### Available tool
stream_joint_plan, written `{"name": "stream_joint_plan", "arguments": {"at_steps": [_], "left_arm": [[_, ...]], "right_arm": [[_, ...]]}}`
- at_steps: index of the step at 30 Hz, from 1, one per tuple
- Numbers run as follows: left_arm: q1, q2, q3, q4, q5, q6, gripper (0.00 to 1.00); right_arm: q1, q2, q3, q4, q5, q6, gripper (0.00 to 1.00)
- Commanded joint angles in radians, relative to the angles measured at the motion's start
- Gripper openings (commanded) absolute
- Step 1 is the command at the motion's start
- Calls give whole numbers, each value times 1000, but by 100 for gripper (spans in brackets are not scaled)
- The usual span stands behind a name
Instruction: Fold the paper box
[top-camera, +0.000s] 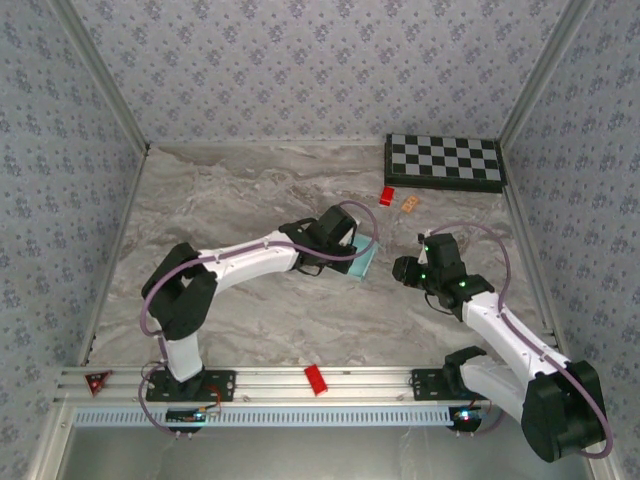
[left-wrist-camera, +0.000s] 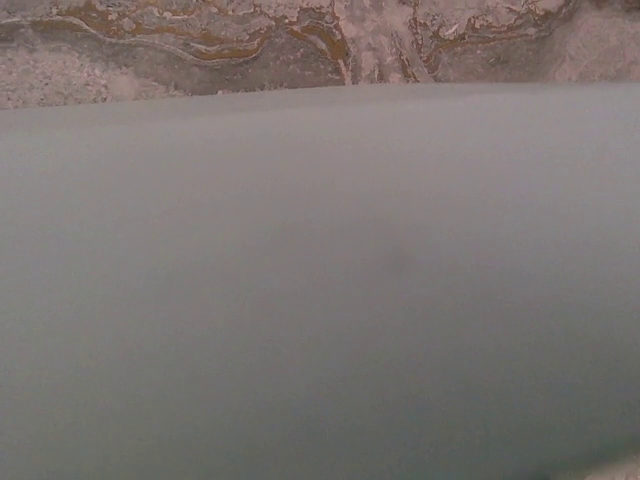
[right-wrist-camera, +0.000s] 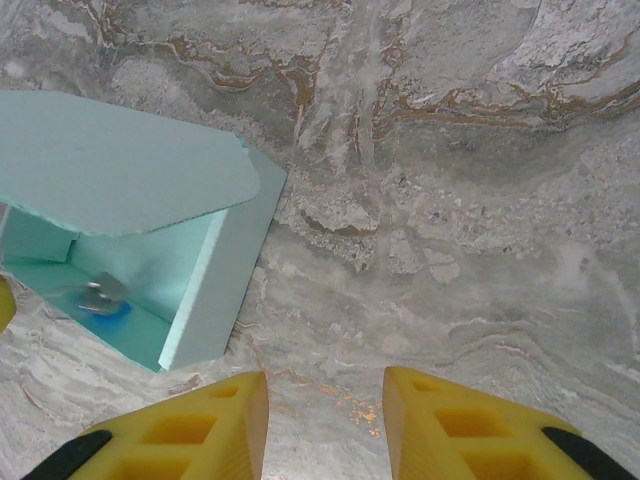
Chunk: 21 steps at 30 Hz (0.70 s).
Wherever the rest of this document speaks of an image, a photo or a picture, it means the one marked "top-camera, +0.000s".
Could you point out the light blue paper box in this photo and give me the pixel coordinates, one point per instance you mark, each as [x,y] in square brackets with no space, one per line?
[365,255]

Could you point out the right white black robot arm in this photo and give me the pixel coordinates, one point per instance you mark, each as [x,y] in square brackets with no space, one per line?
[495,385]

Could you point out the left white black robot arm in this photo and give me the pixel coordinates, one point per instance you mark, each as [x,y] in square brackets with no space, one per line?
[245,267]

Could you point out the small orange block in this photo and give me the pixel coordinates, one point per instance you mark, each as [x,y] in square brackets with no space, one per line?
[410,205]

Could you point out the small red block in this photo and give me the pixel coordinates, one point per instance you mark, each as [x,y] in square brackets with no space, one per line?
[387,196]

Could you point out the black grey chessboard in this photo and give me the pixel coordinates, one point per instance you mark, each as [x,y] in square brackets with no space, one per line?
[440,160]

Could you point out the long red brick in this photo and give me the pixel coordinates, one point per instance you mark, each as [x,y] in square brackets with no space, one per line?
[316,380]

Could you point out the grey metal panel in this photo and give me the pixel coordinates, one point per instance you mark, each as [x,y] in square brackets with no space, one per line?
[325,455]

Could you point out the red triangle sign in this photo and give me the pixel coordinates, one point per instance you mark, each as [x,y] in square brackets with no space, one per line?
[96,382]

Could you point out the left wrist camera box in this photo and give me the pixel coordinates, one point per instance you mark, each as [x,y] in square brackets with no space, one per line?
[335,222]

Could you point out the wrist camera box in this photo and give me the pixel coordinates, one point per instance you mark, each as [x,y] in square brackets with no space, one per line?
[442,255]
[335,222]

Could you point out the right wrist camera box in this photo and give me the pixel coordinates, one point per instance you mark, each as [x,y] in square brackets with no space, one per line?
[442,255]

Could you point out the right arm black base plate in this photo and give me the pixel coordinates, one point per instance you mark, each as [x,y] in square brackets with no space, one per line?
[425,385]

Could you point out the aluminium side rail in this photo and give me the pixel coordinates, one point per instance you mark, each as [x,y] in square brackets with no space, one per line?
[125,220]
[525,220]

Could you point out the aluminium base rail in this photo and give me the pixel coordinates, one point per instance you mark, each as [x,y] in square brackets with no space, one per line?
[370,382]

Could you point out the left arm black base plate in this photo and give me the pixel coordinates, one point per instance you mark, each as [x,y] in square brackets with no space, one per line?
[225,385]

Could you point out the aluminium corner post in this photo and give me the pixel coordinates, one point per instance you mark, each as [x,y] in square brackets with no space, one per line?
[542,75]
[107,75]

